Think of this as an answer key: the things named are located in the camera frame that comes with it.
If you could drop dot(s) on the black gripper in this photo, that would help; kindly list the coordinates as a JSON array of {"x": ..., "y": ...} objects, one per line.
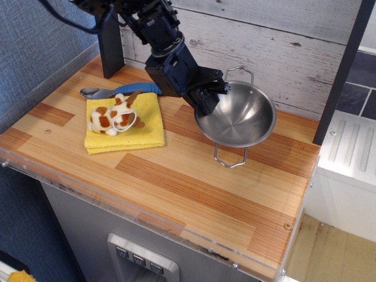
[{"x": 177, "y": 74}]

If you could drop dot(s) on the silver button panel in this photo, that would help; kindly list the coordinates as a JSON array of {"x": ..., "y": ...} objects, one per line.
[{"x": 133, "y": 262}]

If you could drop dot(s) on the steel colander bowl with handles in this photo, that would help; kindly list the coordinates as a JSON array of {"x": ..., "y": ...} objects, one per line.
[{"x": 243, "y": 117}]

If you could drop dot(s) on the white ribbed drainboard counter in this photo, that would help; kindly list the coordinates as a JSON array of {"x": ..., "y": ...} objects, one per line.
[{"x": 342, "y": 191}]

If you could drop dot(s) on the dark grey vertical post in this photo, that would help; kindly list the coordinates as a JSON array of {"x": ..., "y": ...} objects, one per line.
[{"x": 110, "y": 46}]

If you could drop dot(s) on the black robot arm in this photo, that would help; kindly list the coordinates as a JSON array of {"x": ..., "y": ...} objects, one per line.
[{"x": 155, "y": 23}]

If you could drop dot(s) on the black vertical frame post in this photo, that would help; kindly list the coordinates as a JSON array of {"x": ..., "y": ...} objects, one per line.
[{"x": 359, "y": 27}]

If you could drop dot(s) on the clear acrylic edge guard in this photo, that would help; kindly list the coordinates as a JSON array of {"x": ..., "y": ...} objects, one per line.
[{"x": 226, "y": 224}]

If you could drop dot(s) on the brown white plush toy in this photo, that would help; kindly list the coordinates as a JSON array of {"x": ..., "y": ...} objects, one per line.
[{"x": 119, "y": 118}]

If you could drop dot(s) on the yellow folded towel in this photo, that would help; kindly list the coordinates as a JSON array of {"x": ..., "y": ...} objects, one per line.
[{"x": 152, "y": 135}]

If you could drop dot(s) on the yellow object in corner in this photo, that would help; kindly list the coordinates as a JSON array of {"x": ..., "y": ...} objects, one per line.
[{"x": 20, "y": 276}]

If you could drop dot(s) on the spoon with blue handle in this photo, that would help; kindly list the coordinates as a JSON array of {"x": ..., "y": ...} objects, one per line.
[{"x": 97, "y": 93}]

